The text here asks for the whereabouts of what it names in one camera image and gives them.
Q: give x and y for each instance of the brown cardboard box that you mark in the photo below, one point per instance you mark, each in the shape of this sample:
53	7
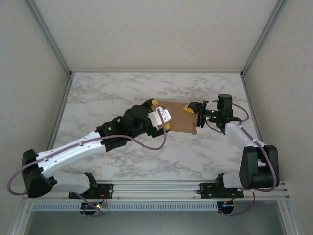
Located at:
181	118

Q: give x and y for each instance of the aluminium frame leg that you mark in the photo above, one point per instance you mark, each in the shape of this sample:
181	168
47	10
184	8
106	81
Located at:
291	218
20	218

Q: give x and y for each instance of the aluminium mounting rail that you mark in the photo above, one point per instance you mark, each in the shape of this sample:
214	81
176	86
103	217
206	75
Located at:
156	189

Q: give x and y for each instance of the aluminium frame corner post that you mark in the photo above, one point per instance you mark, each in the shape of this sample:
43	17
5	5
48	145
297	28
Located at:
50	39
262	36

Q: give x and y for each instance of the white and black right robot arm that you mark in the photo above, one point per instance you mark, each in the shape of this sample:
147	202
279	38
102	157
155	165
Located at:
234	133

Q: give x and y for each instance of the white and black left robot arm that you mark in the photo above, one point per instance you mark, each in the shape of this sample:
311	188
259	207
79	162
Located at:
73	151

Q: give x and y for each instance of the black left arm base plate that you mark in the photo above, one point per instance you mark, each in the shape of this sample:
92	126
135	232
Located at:
107	189

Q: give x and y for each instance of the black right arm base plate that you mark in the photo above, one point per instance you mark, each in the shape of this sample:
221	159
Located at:
205	189

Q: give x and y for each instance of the aluminium table side rail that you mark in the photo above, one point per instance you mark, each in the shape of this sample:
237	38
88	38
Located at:
61	105
252	105

